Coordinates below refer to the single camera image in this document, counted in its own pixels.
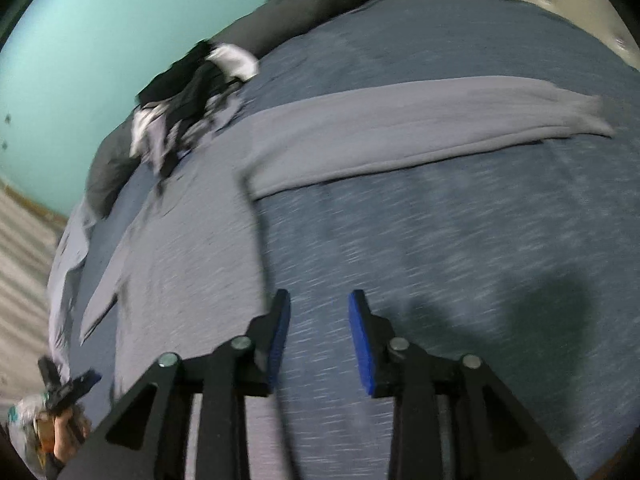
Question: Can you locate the pile of black and white clothes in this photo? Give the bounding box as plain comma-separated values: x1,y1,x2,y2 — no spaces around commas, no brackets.
129,40,261,178

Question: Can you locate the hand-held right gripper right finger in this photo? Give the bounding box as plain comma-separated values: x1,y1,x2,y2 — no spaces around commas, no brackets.
347,289,576,480

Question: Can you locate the grey fleece garment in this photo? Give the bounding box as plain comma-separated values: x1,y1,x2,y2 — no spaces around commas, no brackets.
80,76,617,480

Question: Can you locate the person's left hand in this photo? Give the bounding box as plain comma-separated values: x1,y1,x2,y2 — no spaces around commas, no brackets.
49,404,93,465

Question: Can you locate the blue bed sheet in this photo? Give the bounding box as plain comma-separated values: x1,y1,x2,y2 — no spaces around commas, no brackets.
47,0,640,480

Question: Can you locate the dark grey rolled duvet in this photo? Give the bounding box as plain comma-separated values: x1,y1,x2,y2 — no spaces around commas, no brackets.
85,0,421,216

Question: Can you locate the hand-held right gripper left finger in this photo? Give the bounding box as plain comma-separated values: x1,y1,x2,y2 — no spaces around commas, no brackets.
60,289,292,480

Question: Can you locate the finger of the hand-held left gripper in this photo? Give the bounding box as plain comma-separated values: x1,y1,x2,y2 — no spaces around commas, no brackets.
59,369,102,404
36,355,62,392

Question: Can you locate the light blue sheet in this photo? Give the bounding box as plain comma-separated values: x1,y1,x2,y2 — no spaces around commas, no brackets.
47,200,101,361

